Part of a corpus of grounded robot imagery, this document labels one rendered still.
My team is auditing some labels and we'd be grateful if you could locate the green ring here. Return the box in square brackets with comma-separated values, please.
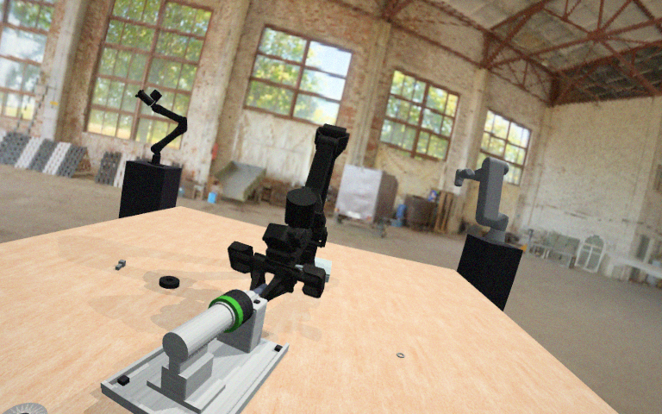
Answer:
[208, 295, 244, 333]

